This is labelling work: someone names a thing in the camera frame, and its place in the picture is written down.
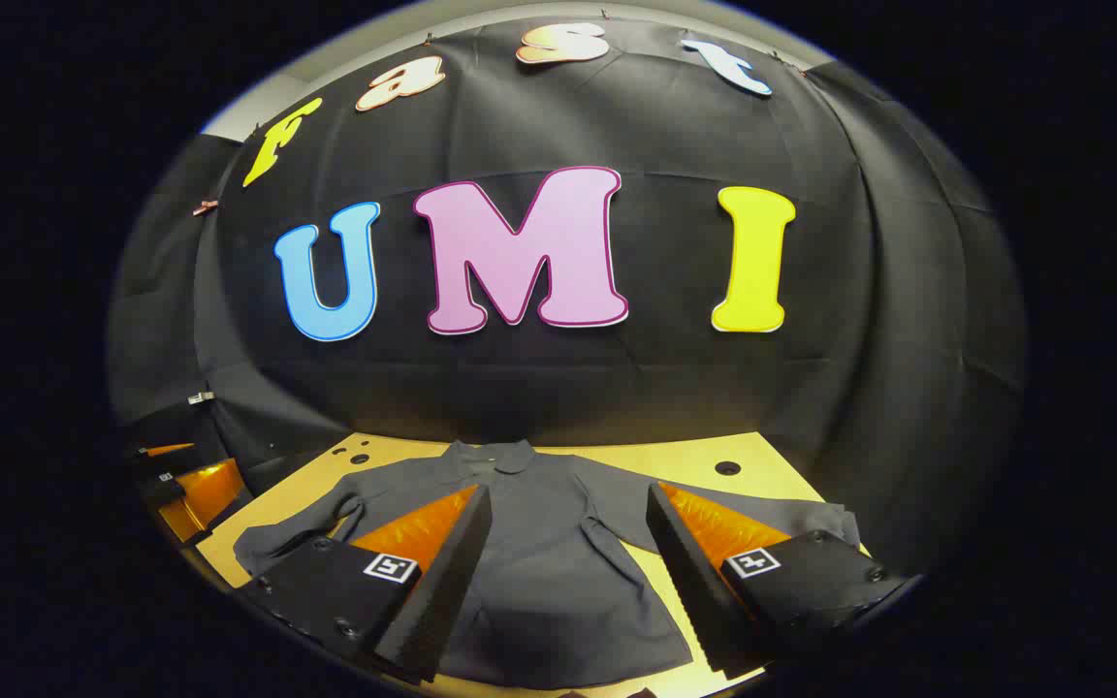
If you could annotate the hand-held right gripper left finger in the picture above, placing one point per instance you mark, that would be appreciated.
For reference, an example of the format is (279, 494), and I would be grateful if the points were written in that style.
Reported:
(442, 591)

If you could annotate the red clip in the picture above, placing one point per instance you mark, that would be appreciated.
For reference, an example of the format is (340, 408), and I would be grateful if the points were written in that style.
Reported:
(205, 206)

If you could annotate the black backdrop cloth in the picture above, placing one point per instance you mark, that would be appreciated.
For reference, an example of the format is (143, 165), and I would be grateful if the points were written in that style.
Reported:
(665, 388)

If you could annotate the grey collared shirt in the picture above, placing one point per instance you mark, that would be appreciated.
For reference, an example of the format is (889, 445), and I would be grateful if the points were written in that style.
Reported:
(558, 562)

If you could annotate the white clip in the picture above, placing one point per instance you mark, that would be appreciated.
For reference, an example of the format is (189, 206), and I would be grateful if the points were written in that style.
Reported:
(200, 397)

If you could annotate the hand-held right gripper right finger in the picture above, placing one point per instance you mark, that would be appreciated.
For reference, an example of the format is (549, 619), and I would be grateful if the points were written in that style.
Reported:
(694, 582)

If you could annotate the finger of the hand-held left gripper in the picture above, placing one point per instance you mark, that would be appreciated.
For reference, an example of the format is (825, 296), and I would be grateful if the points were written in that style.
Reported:
(153, 454)
(205, 494)

